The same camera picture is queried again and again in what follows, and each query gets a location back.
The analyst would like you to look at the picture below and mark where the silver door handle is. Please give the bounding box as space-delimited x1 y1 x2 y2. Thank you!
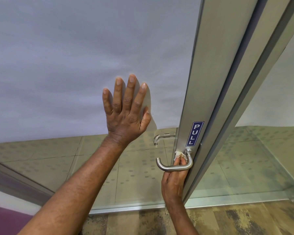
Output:
153 133 176 146
156 148 194 172

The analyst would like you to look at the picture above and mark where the white tissue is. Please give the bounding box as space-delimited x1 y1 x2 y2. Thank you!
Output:
174 151 188 162

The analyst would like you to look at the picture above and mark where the person's left hand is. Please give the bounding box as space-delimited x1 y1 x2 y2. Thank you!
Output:
102 74 151 148

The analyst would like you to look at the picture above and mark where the frosted glass door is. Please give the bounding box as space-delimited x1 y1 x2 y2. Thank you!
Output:
0 0 261 215

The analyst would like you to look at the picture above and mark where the person's left forearm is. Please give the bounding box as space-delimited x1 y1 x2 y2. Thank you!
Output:
17 133 132 235

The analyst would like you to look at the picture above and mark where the person's right forearm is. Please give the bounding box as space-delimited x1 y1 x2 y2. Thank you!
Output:
165 201 199 235

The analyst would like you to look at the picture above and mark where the grey metal door frame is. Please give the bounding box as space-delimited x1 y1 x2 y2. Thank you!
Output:
183 0 294 204

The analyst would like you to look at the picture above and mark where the person's right hand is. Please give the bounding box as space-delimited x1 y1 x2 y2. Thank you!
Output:
161 156 189 206

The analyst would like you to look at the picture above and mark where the blue door label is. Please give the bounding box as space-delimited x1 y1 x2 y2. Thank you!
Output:
185 121 204 147

